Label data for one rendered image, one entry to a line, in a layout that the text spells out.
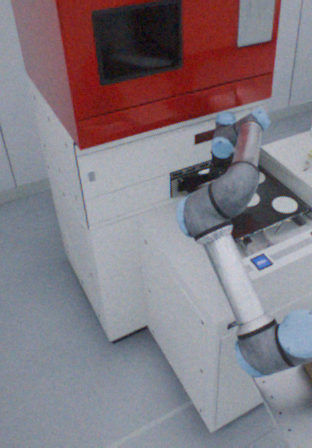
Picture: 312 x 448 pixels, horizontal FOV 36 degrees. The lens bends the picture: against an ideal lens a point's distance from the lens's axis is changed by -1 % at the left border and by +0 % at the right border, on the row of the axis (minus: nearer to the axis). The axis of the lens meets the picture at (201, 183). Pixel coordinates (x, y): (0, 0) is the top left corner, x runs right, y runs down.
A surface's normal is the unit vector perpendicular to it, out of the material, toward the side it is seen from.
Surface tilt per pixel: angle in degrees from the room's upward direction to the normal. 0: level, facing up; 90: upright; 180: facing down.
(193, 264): 0
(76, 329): 0
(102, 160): 90
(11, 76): 90
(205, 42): 90
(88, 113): 90
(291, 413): 0
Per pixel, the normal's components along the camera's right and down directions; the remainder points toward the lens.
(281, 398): 0.01, -0.80
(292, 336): -0.53, -0.48
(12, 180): 0.51, 0.52
